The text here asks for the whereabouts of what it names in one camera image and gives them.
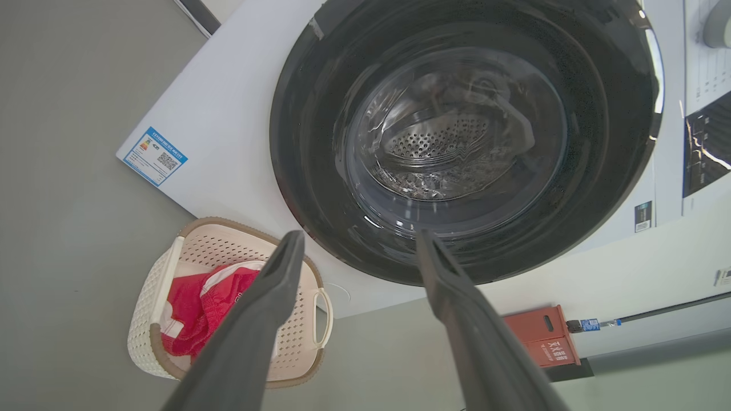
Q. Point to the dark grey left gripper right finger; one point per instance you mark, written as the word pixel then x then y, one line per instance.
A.
pixel 485 342

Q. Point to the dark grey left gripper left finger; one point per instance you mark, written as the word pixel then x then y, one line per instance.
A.
pixel 245 337

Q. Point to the cream perforated laundry basket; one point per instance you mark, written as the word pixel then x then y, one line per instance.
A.
pixel 171 319

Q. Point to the red and white garment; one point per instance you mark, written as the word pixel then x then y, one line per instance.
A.
pixel 200 311

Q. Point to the red fire extinguisher box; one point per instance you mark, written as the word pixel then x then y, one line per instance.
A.
pixel 542 337

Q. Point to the black and white small sticker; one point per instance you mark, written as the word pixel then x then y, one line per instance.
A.
pixel 643 216

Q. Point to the blue energy label sticker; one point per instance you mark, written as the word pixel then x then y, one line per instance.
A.
pixel 155 156

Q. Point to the black round washing machine door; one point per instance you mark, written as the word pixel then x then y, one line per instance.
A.
pixel 465 137

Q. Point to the white front-load washing machine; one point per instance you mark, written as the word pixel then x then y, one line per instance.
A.
pixel 240 114

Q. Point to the black glossy display panel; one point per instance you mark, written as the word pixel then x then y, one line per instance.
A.
pixel 707 145

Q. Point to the grey control knob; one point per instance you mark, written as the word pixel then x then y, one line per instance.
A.
pixel 718 24

